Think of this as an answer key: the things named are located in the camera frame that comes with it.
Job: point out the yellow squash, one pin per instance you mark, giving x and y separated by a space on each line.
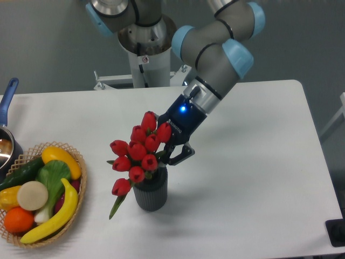
56 153

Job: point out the woven wicker basket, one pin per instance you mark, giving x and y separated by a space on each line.
29 155

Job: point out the blue handled saucepan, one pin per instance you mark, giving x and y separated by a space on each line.
10 148

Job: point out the white furniture leg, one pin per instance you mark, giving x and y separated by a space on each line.
334 123

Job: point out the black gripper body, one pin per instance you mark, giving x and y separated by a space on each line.
183 117

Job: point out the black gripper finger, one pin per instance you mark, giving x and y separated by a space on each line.
186 152
161 119

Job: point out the red tulip bouquet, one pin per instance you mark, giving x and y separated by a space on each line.
139 157

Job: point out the black device at table edge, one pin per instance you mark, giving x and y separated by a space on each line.
335 230

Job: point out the dark red vegetable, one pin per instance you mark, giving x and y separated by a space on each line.
60 202

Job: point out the yellow bell pepper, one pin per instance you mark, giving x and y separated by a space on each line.
9 198

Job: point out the beige round disc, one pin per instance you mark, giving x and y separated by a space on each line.
32 195

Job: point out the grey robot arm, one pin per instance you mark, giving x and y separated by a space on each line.
215 51

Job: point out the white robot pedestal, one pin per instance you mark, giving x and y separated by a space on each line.
147 72

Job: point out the yellow banana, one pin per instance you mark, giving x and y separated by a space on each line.
58 220

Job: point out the orange fruit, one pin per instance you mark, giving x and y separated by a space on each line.
18 220

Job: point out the dark grey ribbed vase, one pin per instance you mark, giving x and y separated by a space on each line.
152 194

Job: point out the green bok choy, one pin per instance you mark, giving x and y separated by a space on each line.
50 176

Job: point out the green cucumber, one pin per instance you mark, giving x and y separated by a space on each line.
25 173

